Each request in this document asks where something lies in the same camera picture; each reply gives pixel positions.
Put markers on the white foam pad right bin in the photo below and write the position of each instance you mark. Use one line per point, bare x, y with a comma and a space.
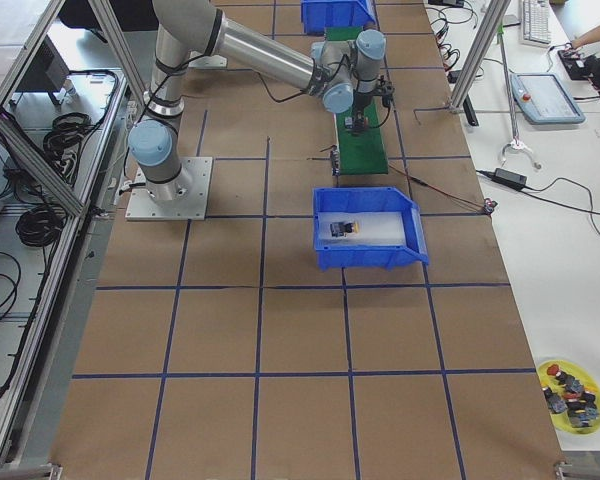
375, 229

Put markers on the pile of spare buttons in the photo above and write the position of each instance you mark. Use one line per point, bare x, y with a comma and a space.
569, 400

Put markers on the blue bin right side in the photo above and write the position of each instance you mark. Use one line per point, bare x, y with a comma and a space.
370, 199

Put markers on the black power adapter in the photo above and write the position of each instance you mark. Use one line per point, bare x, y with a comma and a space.
510, 179

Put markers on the yellow push button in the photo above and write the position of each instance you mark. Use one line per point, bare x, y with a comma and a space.
342, 229

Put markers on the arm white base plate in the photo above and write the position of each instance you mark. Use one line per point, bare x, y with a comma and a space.
182, 199
199, 62

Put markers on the aluminium frame post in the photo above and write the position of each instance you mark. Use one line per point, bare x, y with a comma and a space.
484, 36

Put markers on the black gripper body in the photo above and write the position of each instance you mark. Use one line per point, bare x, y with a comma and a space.
362, 103

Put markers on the blue bin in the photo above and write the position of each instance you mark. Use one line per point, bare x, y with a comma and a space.
318, 15
370, 199

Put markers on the blue bin left side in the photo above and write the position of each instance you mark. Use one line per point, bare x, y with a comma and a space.
318, 15

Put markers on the teach pendant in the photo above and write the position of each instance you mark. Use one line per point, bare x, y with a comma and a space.
544, 100

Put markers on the white keyboard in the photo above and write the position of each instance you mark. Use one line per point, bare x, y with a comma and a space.
534, 17

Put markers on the yellow plate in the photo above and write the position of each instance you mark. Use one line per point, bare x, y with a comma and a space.
583, 376

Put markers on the grabber stick tool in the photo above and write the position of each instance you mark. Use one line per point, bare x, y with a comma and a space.
515, 145

